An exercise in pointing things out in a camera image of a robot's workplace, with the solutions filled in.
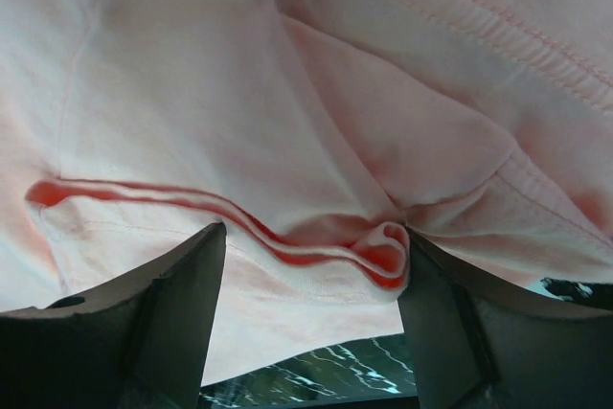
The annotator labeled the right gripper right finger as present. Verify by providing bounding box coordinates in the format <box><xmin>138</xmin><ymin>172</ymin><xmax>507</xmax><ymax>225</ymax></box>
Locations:
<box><xmin>397</xmin><ymin>233</ymin><xmax>612</xmax><ymax>408</ymax></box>

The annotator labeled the salmon pink t-shirt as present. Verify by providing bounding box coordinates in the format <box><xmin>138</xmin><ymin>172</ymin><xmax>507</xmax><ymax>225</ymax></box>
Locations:
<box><xmin>1</xmin><ymin>0</ymin><xmax>612</xmax><ymax>384</ymax></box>

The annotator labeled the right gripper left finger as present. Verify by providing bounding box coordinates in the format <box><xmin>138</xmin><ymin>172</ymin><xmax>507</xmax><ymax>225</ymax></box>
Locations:
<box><xmin>1</xmin><ymin>223</ymin><xmax>226</xmax><ymax>408</ymax></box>

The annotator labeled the black marble pattern mat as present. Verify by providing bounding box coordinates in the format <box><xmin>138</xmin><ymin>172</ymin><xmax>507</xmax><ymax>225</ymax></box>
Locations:
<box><xmin>198</xmin><ymin>277</ymin><xmax>613</xmax><ymax>403</ymax></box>

